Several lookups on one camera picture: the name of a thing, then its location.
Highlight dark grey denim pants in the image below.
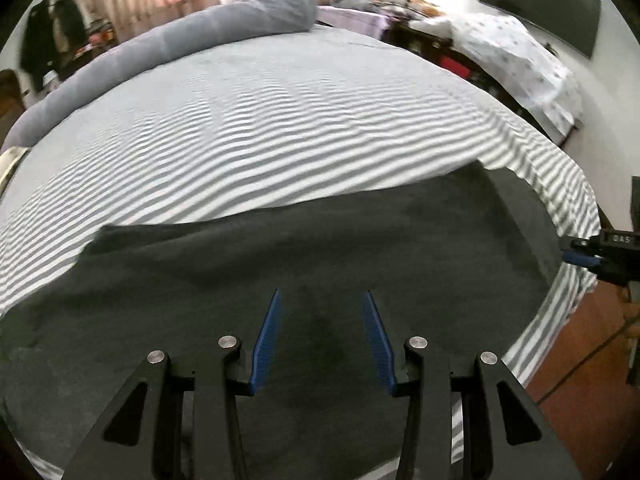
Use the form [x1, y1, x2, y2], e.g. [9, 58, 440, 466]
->
[0, 162, 566, 480]

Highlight thin black floor cable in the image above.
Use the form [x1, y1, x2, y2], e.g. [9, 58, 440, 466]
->
[535, 320, 640, 403]

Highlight grey white striped bed sheet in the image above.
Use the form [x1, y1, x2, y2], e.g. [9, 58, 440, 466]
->
[0, 25, 601, 480]

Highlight hanging dark clothes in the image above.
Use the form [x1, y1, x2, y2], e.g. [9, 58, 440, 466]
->
[20, 0, 86, 93]

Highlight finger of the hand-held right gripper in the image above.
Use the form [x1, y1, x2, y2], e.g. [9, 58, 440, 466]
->
[561, 237, 603, 270]

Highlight black wall television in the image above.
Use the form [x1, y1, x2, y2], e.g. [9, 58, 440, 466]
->
[478, 0, 601, 59]

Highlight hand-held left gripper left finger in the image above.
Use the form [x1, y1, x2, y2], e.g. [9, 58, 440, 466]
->
[62, 289, 284, 480]

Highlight light purple cloth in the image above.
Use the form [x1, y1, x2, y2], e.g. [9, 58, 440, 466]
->
[315, 5, 391, 43]

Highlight rolled grey checked duvet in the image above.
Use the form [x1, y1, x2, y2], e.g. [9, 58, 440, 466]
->
[0, 0, 318, 153]

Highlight pile of mixed clothes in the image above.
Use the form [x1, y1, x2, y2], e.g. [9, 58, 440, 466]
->
[332, 0, 446, 23]

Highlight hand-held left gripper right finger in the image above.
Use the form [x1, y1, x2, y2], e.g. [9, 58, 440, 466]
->
[362, 290, 583, 480]

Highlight white floral pillow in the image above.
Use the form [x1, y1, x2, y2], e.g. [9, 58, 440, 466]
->
[0, 146, 31, 191]

